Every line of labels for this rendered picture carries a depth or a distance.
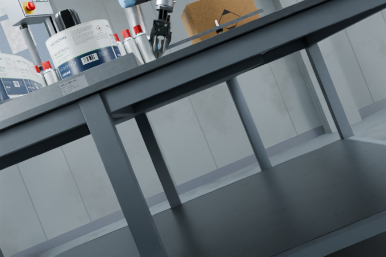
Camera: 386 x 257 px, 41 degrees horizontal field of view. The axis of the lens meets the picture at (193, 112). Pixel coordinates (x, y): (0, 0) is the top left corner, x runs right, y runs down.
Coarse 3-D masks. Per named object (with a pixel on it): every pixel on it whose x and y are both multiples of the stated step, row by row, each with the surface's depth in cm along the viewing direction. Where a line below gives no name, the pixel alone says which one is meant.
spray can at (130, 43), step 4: (124, 32) 216; (128, 32) 216; (124, 36) 216; (128, 36) 216; (124, 40) 216; (128, 40) 215; (132, 40) 216; (124, 44) 216; (128, 44) 215; (132, 44) 215; (136, 44) 217; (128, 48) 215; (132, 48) 215; (136, 48) 216; (128, 52) 216; (136, 52) 215; (136, 56) 215; (140, 56) 216; (140, 60) 216
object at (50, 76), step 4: (44, 64) 215; (48, 64) 216; (44, 68) 215; (48, 68) 215; (44, 72) 215; (48, 72) 214; (52, 72) 215; (44, 76) 216; (48, 76) 214; (52, 76) 214; (56, 76) 216; (48, 80) 214; (52, 80) 214; (56, 80) 215; (48, 84) 215
